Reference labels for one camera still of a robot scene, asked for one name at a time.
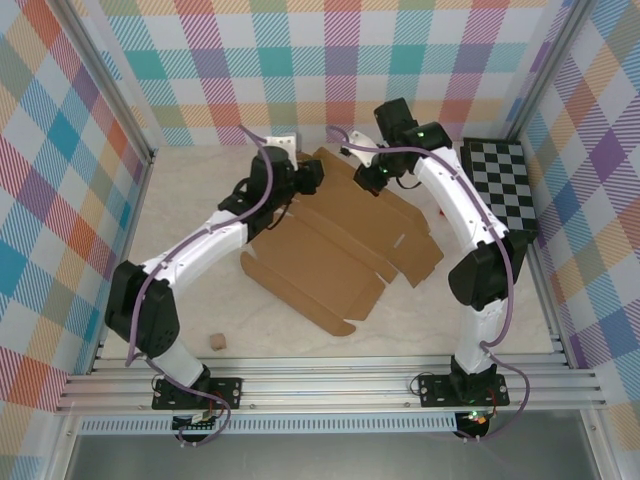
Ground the aluminium corner post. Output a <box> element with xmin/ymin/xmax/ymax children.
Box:
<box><xmin>49</xmin><ymin>0</ymin><xmax>159</xmax><ymax>165</ymax></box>
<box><xmin>503</xmin><ymin>0</ymin><xmax>591</xmax><ymax>147</ymax></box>

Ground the slotted grey cable duct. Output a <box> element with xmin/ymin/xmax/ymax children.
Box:
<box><xmin>79</xmin><ymin>418</ymin><xmax>459</xmax><ymax>435</ymax></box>

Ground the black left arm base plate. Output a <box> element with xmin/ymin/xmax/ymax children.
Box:
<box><xmin>152</xmin><ymin>375</ymin><xmax>245</xmax><ymax>412</ymax></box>

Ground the black grey checkerboard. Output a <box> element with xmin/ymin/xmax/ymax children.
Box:
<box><xmin>458</xmin><ymin>137</ymin><xmax>541</xmax><ymax>246</ymax></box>

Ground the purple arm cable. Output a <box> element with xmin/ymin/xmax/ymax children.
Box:
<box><xmin>124</xmin><ymin>123</ymin><xmax>279</xmax><ymax>447</ymax></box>
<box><xmin>325</xmin><ymin>125</ymin><xmax>532</xmax><ymax>444</ymax></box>

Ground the brown cardboard paper box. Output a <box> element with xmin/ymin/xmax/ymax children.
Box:
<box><xmin>239</xmin><ymin>146</ymin><xmax>445</xmax><ymax>337</ymax></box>

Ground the aluminium rail frame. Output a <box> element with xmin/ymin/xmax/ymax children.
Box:
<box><xmin>54</xmin><ymin>354</ymin><xmax>609</xmax><ymax>415</ymax></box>

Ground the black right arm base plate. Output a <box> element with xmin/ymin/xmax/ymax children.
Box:
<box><xmin>418</xmin><ymin>373</ymin><xmax>509</xmax><ymax>409</ymax></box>

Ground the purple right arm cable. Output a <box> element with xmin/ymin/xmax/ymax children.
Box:
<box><xmin>325</xmin><ymin>125</ymin><xmax>532</xmax><ymax>444</ymax></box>

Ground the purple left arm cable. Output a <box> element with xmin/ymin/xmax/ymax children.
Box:
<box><xmin>124</xmin><ymin>123</ymin><xmax>279</xmax><ymax>447</ymax></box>

